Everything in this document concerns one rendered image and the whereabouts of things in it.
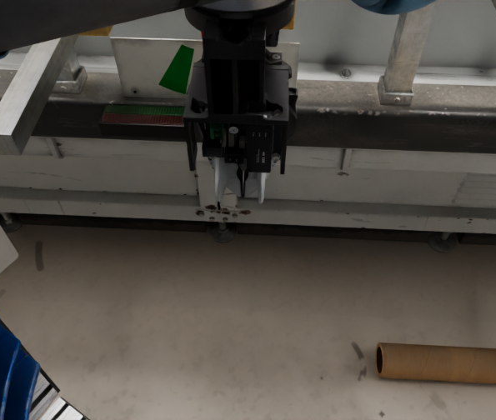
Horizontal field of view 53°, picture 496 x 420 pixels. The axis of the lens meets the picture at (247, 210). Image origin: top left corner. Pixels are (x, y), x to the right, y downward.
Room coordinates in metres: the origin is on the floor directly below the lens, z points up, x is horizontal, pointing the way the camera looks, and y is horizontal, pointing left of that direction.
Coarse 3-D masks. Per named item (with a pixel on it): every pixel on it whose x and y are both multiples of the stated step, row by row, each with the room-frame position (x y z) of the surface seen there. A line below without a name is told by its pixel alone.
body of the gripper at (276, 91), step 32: (288, 0) 0.29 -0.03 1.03; (224, 32) 0.29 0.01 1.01; (256, 32) 0.26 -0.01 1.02; (224, 64) 0.28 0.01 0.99; (256, 64) 0.28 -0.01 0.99; (192, 96) 0.28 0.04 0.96; (224, 96) 0.27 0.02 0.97; (256, 96) 0.27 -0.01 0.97; (192, 128) 0.28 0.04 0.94; (224, 128) 0.27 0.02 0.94; (256, 128) 0.26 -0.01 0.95; (192, 160) 0.26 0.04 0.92; (224, 160) 0.26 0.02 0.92; (256, 160) 0.26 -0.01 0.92
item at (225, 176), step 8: (216, 160) 0.29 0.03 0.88; (216, 168) 0.29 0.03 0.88; (224, 168) 0.31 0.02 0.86; (232, 168) 0.32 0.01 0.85; (240, 168) 0.33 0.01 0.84; (216, 176) 0.29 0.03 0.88; (224, 176) 0.30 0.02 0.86; (232, 176) 0.32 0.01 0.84; (240, 176) 0.32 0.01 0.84; (216, 184) 0.28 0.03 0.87; (224, 184) 0.30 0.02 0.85; (232, 184) 0.32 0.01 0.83; (240, 184) 0.32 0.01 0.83; (216, 192) 0.27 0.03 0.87; (240, 192) 0.32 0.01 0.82
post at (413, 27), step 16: (400, 16) 0.62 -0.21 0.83; (416, 16) 0.60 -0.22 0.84; (432, 16) 0.60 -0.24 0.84; (400, 32) 0.60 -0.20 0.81; (416, 32) 0.60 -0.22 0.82; (400, 48) 0.60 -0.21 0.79; (416, 48) 0.60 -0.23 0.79; (400, 64) 0.60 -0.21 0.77; (416, 64) 0.60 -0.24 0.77; (384, 80) 0.62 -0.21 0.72; (400, 80) 0.60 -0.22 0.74
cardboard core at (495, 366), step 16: (384, 352) 0.47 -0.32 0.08; (400, 352) 0.47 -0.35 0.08; (416, 352) 0.47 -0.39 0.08; (432, 352) 0.47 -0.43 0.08; (448, 352) 0.47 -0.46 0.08; (464, 352) 0.47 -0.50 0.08; (480, 352) 0.47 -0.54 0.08; (384, 368) 0.44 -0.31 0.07; (400, 368) 0.44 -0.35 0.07; (416, 368) 0.44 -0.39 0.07; (432, 368) 0.43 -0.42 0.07; (448, 368) 0.43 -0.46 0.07; (464, 368) 0.43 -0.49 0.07; (480, 368) 0.43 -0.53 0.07
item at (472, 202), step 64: (320, 0) 0.82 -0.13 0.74; (448, 0) 0.81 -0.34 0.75; (384, 64) 0.81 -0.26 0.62; (448, 64) 0.81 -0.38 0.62; (0, 192) 0.88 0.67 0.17; (64, 192) 0.88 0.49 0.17; (128, 192) 0.88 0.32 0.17; (192, 192) 0.87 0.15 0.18; (256, 192) 0.86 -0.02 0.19; (320, 192) 0.85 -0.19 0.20; (384, 192) 0.84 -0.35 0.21; (448, 192) 0.83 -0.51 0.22
